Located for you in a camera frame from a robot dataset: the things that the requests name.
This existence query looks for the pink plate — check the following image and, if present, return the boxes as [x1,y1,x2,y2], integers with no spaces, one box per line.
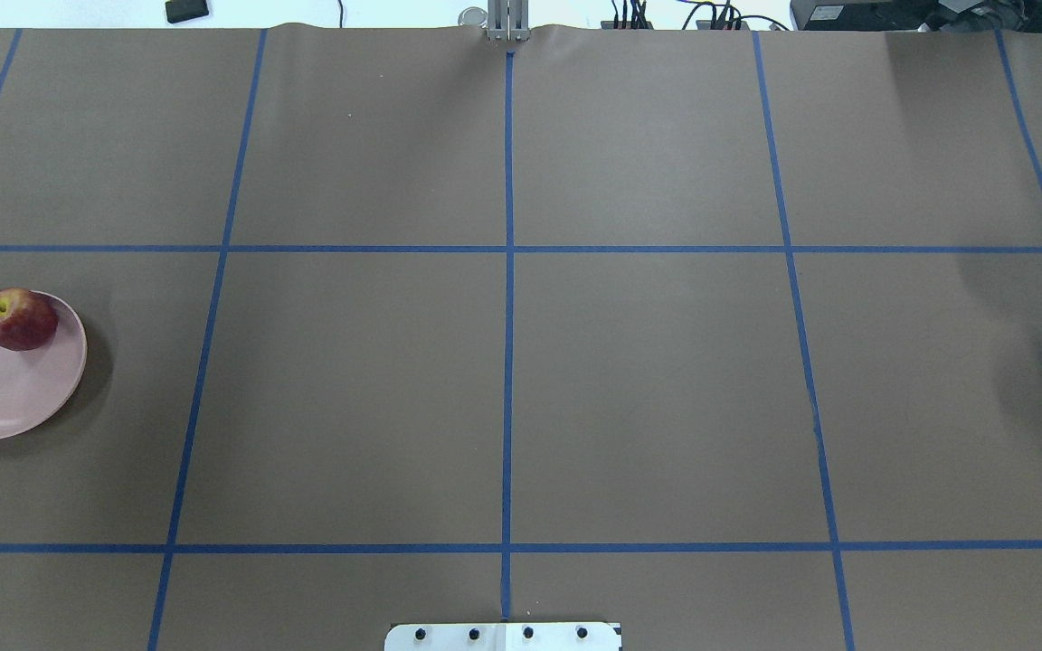
[0,294,88,439]

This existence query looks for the small black box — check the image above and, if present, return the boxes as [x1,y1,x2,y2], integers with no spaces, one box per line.
[163,0,210,24]

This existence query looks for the aluminium frame post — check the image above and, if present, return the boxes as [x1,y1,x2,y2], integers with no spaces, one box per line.
[485,0,532,42]

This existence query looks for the red apple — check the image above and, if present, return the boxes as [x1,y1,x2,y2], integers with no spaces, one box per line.
[0,287,59,352]

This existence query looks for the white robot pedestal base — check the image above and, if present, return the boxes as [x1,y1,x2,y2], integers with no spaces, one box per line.
[384,621,624,650]

